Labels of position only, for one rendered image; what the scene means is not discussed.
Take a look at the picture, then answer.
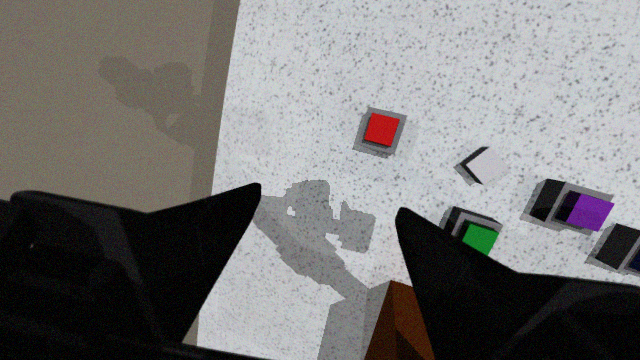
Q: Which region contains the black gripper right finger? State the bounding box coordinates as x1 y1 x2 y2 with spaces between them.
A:
395 207 640 360

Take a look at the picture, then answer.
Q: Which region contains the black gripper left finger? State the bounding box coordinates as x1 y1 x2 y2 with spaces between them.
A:
10 183 261 343

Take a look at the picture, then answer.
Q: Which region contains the red button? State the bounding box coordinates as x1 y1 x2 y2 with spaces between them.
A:
357 107 407 154

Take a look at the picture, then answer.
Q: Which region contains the blue button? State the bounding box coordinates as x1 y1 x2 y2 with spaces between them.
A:
595 223 640 277

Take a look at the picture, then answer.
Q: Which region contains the green button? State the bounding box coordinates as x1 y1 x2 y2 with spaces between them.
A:
444 206 503 256

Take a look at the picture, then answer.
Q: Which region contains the purple button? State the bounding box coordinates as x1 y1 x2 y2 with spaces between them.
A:
529 178 615 236

